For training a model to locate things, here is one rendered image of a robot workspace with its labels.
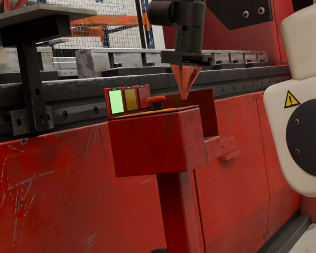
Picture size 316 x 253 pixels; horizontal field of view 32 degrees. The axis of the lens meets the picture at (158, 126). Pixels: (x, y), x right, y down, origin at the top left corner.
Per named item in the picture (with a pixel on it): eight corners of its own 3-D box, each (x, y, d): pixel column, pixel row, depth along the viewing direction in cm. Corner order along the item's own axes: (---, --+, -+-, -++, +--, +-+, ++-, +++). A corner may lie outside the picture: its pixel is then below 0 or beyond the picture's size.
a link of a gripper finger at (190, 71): (169, 95, 125) (173, 53, 124) (199, 99, 122) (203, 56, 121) (157, 97, 119) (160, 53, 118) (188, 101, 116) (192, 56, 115)
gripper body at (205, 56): (171, 59, 124) (174, 25, 123) (214, 63, 120) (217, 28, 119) (159, 59, 118) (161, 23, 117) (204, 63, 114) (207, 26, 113)
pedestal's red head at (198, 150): (187, 172, 105) (174, 77, 104) (115, 177, 112) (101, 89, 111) (222, 155, 123) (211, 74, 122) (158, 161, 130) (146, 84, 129)
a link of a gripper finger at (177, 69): (179, 97, 124) (183, 54, 123) (209, 101, 121) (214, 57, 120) (167, 99, 118) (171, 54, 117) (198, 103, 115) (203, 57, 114)
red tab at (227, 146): (225, 160, 197) (223, 141, 197) (220, 161, 198) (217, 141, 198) (240, 154, 210) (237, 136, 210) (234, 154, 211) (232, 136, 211)
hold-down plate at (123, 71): (118, 78, 156) (117, 67, 156) (102, 81, 158) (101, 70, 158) (166, 74, 182) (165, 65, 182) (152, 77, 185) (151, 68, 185)
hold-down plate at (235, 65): (221, 71, 226) (220, 63, 226) (209, 72, 229) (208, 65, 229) (246, 69, 253) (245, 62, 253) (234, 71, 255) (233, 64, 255)
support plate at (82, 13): (40, 8, 98) (39, 3, 98) (-63, 35, 110) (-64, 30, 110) (97, 15, 114) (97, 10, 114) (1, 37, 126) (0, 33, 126)
